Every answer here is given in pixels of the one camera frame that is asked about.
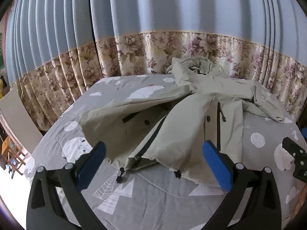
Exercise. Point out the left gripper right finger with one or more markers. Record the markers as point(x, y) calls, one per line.
point(263, 209)

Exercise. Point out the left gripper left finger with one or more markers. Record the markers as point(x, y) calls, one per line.
point(44, 208)

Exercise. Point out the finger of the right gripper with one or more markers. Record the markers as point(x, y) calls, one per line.
point(304, 133)
point(299, 155)

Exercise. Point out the beige hooded jacket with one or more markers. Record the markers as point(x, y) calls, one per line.
point(170, 128)

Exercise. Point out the wooden stool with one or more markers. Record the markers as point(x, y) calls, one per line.
point(13, 156)

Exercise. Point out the grey polar bear bedsheet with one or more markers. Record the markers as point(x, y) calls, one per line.
point(153, 198)

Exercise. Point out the beige bed headboard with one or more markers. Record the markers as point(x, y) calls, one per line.
point(18, 123)

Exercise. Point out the blue floral curtain right panel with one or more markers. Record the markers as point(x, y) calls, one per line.
point(261, 40)

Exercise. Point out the blue floral curtain panel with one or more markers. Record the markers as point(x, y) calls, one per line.
point(261, 40)
point(51, 57)

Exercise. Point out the blue floral curtain left panel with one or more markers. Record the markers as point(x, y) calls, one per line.
point(51, 57)

